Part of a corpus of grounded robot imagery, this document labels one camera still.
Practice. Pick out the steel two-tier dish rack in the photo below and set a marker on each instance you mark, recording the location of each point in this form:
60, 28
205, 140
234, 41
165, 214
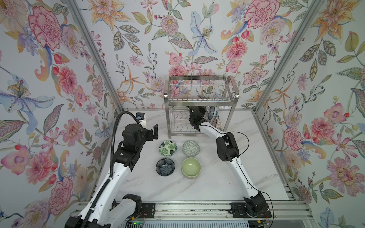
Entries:
180, 92

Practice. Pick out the right aluminium corner post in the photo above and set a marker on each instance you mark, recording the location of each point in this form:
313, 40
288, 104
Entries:
303, 27

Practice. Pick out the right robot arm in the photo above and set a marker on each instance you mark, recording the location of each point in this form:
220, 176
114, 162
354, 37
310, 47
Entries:
228, 152

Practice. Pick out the brown white patterned bowl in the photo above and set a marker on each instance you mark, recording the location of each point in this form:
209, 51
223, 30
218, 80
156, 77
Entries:
215, 122

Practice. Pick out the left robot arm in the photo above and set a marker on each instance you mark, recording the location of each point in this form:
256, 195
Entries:
111, 182

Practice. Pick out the light green bowl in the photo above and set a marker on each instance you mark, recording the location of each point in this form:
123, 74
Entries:
191, 168

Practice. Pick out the green white patterned bowl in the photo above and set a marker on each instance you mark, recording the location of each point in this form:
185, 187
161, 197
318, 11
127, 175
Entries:
191, 148

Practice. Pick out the green leaf pattern bowl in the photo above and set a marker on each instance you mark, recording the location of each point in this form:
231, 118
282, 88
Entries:
168, 148

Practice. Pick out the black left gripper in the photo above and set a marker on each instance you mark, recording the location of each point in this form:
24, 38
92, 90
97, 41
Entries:
150, 137

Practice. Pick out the blue floral bowl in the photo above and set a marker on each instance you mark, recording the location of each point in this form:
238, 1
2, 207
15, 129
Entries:
215, 108

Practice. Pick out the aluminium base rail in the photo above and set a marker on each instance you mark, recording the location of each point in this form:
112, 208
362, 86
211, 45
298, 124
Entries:
200, 210

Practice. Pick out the left aluminium corner post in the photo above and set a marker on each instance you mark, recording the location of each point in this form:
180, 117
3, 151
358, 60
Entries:
77, 16

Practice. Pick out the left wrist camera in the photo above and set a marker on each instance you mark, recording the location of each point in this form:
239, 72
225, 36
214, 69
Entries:
142, 119

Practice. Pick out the purple ribbed bowl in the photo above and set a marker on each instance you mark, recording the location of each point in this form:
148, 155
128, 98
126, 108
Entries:
207, 112

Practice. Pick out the aluminium corner post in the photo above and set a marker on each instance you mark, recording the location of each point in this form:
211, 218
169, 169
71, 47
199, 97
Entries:
303, 27
77, 16

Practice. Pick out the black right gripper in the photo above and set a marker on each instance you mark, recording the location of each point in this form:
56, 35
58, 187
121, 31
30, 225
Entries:
201, 108

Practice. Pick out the dark blue flower bowl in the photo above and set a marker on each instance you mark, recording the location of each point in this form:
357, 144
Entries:
165, 167

